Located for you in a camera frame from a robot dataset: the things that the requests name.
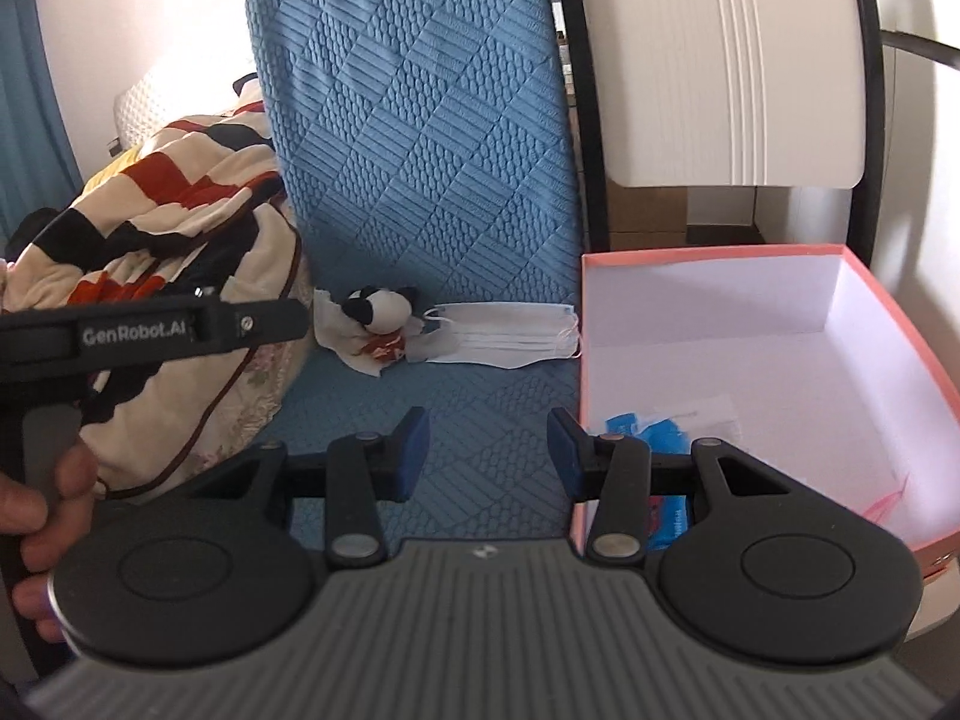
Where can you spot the white plastic chair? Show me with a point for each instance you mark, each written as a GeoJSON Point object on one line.
{"type": "Point", "coordinates": [744, 93]}

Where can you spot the red black white blanket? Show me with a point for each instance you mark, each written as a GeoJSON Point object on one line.
{"type": "Point", "coordinates": [200, 179]}

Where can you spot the floral beige cushion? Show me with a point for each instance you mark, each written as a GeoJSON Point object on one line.
{"type": "Point", "coordinates": [149, 428]}

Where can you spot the person's left hand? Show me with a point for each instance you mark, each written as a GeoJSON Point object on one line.
{"type": "Point", "coordinates": [47, 533]}

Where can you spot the red floral packet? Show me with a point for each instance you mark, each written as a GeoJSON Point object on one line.
{"type": "Point", "coordinates": [385, 349]}

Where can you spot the pink cardboard box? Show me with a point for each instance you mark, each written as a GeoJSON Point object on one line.
{"type": "Point", "coordinates": [822, 374]}

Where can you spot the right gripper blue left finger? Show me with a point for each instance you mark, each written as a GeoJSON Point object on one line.
{"type": "Point", "coordinates": [407, 450]}

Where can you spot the blue wet wipes pack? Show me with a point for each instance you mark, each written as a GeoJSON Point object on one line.
{"type": "Point", "coordinates": [668, 517]}

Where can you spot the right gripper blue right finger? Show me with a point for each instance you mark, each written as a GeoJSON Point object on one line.
{"type": "Point", "coordinates": [569, 447]}

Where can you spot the black white panda plush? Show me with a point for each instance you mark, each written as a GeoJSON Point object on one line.
{"type": "Point", "coordinates": [381, 311]}

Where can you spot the white paper towel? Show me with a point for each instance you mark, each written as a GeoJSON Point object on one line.
{"type": "Point", "coordinates": [425, 340]}

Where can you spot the white face mask stack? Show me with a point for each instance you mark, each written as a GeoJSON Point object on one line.
{"type": "Point", "coordinates": [505, 335]}

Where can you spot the blue curtain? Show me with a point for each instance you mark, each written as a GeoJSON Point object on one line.
{"type": "Point", "coordinates": [38, 165]}

